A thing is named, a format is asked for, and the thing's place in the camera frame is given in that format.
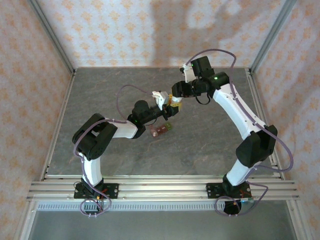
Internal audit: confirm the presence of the red green pill organizer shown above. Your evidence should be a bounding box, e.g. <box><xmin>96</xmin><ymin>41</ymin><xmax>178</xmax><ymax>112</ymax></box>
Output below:
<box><xmin>149</xmin><ymin>122</ymin><xmax>173</xmax><ymax>138</ymax></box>

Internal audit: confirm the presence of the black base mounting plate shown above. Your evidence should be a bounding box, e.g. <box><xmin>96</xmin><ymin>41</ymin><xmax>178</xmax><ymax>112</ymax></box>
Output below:
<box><xmin>206</xmin><ymin>182</ymin><xmax>251</xmax><ymax>200</ymax></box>
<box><xmin>74</xmin><ymin>183</ymin><xmax>120</xmax><ymax>200</ymax></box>

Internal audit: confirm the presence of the grey metal panel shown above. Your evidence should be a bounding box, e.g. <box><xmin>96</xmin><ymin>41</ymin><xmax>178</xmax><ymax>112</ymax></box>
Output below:
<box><xmin>27</xmin><ymin>209</ymin><xmax>298</xmax><ymax>240</ymax></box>

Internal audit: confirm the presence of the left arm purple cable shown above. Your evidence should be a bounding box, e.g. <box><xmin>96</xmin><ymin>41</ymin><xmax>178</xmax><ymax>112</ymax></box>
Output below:
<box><xmin>73</xmin><ymin>84</ymin><xmax>156</xmax><ymax>219</ymax></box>

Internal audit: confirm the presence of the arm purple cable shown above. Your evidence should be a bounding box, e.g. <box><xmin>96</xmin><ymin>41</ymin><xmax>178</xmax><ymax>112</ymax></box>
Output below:
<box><xmin>73</xmin><ymin>84</ymin><xmax>156</xmax><ymax>219</ymax></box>
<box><xmin>186</xmin><ymin>48</ymin><xmax>295</xmax><ymax>217</ymax></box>

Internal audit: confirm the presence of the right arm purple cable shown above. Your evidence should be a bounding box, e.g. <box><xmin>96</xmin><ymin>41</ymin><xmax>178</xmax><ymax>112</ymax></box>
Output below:
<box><xmin>186</xmin><ymin>48</ymin><xmax>295</xmax><ymax>217</ymax></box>

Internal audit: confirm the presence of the aluminium side rail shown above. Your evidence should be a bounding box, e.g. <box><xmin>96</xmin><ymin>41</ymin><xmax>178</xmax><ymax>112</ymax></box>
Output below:
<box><xmin>39</xmin><ymin>72</ymin><xmax>77</xmax><ymax>181</ymax></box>
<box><xmin>244</xmin><ymin>67</ymin><xmax>286</xmax><ymax>181</ymax></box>

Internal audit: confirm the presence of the aluminium base rail beam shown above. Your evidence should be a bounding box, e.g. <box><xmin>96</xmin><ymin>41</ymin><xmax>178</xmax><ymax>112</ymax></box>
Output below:
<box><xmin>26</xmin><ymin>174</ymin><xmax>301</xmax><ymax>202</ymax></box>

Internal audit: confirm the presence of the aluminium corner post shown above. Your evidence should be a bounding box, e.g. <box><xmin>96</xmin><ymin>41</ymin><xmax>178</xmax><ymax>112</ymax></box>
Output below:
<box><xmin>26</xmin><ymin>0</ymin><xmax>77</xmax><ymax>76</ymax></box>
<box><xmin>249</xmin><ymin>0</ymin><xmax>298</xmax><ymax>75</ymax></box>

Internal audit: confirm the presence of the slotted grey cable duct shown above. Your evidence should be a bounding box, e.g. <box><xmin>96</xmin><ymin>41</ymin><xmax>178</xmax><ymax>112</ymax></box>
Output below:
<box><xmin>37</xmin><ymin>201</ymin><xmax>226</xmax><ymax>212</ymax></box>

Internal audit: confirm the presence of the aluminium lower frame bar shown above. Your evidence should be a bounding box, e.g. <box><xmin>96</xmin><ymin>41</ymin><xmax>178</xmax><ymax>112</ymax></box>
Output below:
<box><xmin>17</xmin><ymin>199</ymin><xmax>38</xmax><ymax>240</ymax></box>
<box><xmin>286</xmin><ymin>199</ymin><xmax>310</xmax><ymax>240</ymax></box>

